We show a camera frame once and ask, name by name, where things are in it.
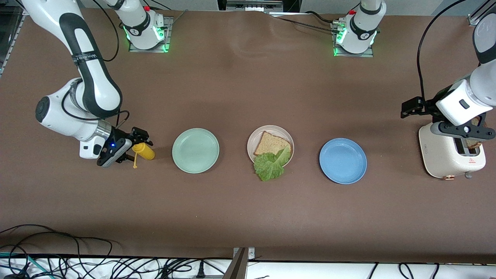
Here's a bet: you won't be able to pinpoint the yellow mustard squeeze bottle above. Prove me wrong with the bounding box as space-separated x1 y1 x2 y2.
132 142 155 169

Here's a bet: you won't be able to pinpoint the brown bread slice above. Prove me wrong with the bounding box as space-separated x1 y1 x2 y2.
254 131 292 157
466 116 489 150

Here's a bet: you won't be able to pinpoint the green lettuce leaf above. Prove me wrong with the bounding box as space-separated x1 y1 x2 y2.
253 145 291 181

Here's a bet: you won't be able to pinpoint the mint green plate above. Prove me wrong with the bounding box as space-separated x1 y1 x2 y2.
172 128 220 174

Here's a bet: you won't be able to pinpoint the blue plate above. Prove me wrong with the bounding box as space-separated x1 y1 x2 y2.
319 138 367 184

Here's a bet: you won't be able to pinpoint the beige plate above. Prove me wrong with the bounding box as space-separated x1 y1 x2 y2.
247 125 295 171

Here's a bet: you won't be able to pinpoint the cream white toaster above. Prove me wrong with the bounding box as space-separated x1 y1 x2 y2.
418 121 486 181

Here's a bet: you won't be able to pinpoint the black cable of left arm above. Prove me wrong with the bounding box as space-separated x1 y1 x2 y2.
417 0 465 99

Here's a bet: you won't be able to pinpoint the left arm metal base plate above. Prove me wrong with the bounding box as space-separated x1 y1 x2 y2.
334 21 374 58

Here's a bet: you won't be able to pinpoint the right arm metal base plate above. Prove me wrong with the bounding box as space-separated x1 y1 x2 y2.
129 16 174 53

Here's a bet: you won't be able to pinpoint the long black looping cable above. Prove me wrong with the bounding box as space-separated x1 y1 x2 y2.
0 224 114 279

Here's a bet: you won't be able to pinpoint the aluminium frame rail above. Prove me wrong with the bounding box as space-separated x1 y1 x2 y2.
468 4 496 26
0 8 28 76

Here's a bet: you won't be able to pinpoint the tangled black cable bundle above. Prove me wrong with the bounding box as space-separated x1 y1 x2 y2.
50 256 233 279

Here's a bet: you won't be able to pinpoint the teal cable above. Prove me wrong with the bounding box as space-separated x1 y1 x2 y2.
0 252 51 279

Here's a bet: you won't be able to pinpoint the black cable to left base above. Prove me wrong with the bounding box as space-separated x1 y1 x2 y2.
269 11 343 33

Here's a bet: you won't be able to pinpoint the thin black cables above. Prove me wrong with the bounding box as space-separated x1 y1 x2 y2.
366 263 438 279

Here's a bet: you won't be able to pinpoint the grey metal bracket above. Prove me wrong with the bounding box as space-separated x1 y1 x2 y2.
223 247 256 279

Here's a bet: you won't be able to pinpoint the dark metal frame equipment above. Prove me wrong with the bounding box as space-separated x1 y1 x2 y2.
217 0 301 14

